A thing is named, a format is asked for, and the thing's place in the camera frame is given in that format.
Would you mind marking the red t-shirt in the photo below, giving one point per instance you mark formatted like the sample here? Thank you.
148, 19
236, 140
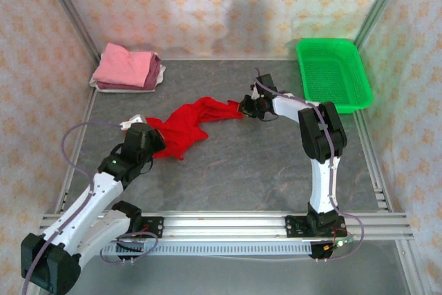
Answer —
188, 120

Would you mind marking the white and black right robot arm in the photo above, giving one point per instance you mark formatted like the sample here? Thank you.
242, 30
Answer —
321, 177

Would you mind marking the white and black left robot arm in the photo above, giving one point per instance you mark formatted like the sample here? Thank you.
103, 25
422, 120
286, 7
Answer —
100, 193

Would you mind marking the stack of folded pink towels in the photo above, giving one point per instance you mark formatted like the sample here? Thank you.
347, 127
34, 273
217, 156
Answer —
160, 79

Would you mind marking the folded mauve t-shirt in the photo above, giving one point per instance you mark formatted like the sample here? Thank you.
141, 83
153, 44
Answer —
153, 75

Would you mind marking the green plastic basket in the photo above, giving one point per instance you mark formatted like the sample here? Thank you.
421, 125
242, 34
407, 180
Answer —
331, 74

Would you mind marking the folded pink t-shirt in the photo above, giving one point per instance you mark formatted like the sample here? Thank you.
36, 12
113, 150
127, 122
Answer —
121, 65

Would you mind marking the small circuit board green light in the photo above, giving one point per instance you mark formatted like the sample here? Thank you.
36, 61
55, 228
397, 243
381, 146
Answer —
343, 241

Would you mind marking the aluminium table side rail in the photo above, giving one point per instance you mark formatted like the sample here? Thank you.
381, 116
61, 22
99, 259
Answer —
77, 143
374, 170

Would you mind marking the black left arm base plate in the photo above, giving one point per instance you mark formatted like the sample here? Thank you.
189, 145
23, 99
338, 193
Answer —
153, 226

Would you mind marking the aluminium mounting rail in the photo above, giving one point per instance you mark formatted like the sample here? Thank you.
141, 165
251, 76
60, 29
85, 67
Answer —
224, 226

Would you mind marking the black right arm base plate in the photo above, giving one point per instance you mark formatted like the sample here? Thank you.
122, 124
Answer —
297, 226

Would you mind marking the aluminium frame post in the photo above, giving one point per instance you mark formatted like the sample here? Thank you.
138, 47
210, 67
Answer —
70, 11
378, 5

